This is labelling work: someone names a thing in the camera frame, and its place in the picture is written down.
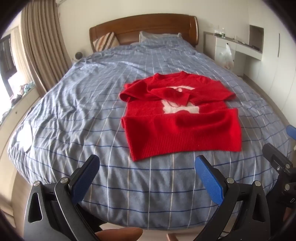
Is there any beige window seat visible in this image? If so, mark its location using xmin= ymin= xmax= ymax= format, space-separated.
xmin=0 ymin=86 xmax=44 ymax=142

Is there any clutter on window seat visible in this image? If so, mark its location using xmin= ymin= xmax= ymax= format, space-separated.
xmin=10 ymin=81 xmax=36 ymax=100

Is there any wooden bed headboard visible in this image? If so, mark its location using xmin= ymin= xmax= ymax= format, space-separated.
xmin=89 ymin=14 xmax=199 ymax=52

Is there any white plastic bag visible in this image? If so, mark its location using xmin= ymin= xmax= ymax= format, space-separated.
xmin=218 ymin=44 xmax=234 ymax=70

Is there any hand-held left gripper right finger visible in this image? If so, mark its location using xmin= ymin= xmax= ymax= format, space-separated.
xmin=194 ymin=155 xmax=271 ymax=241

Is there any beige curtain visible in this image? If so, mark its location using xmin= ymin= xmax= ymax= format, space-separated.
xmin=20 ymin=0 xmax=72 ymax=93

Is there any striped pillow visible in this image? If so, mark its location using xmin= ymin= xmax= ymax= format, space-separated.
xmin=92 ymin=32 xmax=119 ymax=52

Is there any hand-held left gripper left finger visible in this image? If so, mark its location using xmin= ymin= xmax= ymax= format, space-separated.
xmin=24 ymin=154 xmax=102 ymax=241

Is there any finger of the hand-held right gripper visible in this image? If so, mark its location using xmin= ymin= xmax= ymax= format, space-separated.
xmin=287 ymin=125 xmax=296 ymax=141
xmin=262 ymin=143 xmax=294 ymax=173

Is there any blue checked bed blanket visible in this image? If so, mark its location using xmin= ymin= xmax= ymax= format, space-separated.
xmin=7 ymin=35 xmax=294 ymax=230

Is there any window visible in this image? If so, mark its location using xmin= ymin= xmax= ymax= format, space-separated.
xmin=0 ymin=35 xmax=18 ymax=98

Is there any brown rounded object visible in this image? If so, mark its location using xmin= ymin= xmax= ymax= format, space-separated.
xmin=95 ymin=227 xmax=143 ymax=241

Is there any red knitted sweater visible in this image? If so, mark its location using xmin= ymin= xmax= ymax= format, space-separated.
xmin=120 ymin=71 xmax=242 ymax=162

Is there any white wardrobe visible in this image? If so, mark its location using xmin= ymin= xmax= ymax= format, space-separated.
xmin=248 ymin=0 xmax=296 ymax=116

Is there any grey pillow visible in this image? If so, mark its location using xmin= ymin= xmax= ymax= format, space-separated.
xmin=139 ymin=31 xmax=182 ymax=43

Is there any white desk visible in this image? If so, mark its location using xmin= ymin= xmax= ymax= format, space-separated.
xmin=203 ymin=31 xmax=263 ymax=77

